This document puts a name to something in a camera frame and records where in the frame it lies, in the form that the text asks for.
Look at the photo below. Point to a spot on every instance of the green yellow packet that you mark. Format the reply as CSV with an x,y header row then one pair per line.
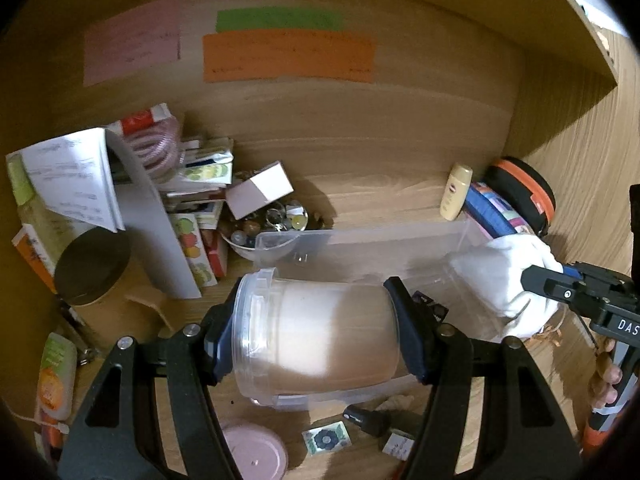
x,y
25,185

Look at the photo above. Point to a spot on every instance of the red flat box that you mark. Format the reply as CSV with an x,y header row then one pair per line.
x,y
217,257

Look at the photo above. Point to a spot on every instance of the pink round lid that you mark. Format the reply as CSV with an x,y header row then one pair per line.
x,y
255,452

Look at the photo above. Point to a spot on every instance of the open white booklet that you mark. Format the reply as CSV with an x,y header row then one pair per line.
x,y
75,175

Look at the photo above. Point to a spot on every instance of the green paper note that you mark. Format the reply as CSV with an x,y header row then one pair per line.
x,y
280,19

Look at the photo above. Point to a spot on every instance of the person's right hand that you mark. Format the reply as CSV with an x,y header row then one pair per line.
x,y
606,380

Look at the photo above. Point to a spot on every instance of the small white cardboard box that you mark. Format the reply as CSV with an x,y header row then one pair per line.
x,y
260,190

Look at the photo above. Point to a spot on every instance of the white cloth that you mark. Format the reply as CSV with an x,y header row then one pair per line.
x,y
500,270

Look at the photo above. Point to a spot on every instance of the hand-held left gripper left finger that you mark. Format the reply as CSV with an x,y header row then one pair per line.
x,y
221,342

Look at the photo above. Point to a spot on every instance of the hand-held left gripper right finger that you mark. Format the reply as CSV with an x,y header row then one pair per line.
x,y
410,332

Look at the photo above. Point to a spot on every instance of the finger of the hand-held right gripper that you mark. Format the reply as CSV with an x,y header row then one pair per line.
x,y
547,287

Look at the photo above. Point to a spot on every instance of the orange paper note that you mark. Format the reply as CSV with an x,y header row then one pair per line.
x,y
290,55

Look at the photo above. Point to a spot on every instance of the blue fabric pouch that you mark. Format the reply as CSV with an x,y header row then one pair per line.
x,y
492,210

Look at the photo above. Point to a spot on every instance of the small gold brown trinket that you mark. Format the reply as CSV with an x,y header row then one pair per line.
x,y
547,336

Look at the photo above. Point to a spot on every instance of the lime fruit sticker sheet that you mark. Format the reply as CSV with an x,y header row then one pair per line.
x,y
207,170

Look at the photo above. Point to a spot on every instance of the pink paper note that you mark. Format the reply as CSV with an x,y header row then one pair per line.
x,y
130,40

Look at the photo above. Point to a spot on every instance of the tiny white printed box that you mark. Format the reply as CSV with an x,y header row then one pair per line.
x,y
399,445

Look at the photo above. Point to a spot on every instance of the black orange zip case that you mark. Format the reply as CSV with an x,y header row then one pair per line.
x,y
530,190

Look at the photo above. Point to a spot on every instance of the small black packet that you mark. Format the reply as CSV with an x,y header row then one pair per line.
x,y
432,307

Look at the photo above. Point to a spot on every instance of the orange white box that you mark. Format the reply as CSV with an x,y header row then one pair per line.
x,y
32,255

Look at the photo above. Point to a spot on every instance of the white bowl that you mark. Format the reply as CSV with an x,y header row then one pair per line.
x,y
240,247

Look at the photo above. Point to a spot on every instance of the wooden shelf board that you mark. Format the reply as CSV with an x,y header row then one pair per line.
x,y
580,15

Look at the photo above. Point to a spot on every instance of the green orange snack packet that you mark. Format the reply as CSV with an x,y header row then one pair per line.
x,y
56,375

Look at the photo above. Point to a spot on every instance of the clear plastic jar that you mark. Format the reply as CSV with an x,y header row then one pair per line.
x,y
310,330

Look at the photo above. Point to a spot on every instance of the flower sticker card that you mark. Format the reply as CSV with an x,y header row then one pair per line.
x,y
327,439

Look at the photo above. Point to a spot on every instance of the yellow sunscreen bottle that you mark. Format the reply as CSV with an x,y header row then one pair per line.
x,y
455,192

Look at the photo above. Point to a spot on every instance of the small black dropper bottle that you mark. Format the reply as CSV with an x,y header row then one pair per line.
x,y
367,419

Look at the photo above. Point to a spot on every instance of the clear plastic storage box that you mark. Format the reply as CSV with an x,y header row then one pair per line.
x,y
380,255

